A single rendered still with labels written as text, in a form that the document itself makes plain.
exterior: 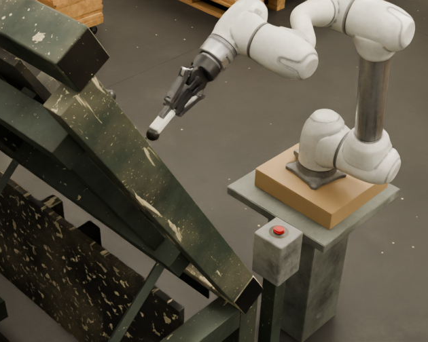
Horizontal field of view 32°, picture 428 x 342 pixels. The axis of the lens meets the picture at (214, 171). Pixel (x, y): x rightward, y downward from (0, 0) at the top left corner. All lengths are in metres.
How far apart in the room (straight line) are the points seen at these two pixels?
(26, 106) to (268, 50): 0.62
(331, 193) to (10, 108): 1.50
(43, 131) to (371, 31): 1.14
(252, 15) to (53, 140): 0.65
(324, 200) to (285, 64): 1.05
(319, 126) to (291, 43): 0.94
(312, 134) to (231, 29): 0.95
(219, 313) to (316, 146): 0.78
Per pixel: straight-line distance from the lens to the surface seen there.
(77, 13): 5.67
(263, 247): 2.52
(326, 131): 2.79
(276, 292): 2.68
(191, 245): 2.03
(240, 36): 1.94
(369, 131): 2.66
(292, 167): 2.96
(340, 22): 2.41
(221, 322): 2.41
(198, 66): 1.92
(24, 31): 1.53
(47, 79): 1.80
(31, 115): 1.70
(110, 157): 1.64
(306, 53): 1.89
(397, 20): 2.36
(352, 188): 2.93
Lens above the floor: 2.58
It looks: 37 degrees down
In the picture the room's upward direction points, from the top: 1 degrees clockwise
